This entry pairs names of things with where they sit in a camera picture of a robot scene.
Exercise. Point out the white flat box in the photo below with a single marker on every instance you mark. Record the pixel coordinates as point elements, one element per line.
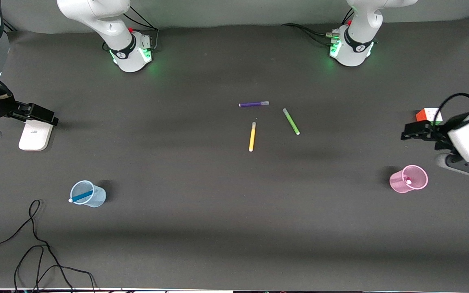
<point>35,138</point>

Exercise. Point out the purple marker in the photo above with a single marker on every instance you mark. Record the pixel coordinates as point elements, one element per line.
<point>253,104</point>

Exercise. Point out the pink marker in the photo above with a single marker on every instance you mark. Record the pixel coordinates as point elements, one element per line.
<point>408,181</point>

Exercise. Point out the translucent pink cup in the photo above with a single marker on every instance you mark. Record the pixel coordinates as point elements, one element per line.
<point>399,183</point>

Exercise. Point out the dark grey table mat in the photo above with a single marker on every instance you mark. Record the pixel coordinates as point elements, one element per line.
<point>218,224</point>

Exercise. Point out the yellow marker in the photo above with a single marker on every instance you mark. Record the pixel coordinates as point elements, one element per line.
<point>252,137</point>

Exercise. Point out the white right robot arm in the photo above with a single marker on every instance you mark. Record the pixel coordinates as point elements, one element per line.
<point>112,28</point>

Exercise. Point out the translucent blue cup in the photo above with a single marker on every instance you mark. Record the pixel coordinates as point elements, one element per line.
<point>96,199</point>

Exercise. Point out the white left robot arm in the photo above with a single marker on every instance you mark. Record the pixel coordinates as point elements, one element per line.
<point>358,40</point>

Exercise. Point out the colourful puzzle cube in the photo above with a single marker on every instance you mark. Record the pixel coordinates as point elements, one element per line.
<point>428,115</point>

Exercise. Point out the blue marker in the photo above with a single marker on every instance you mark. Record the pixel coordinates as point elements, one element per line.
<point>82,196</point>

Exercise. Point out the green marker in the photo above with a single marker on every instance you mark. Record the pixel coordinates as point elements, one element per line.
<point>291,121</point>

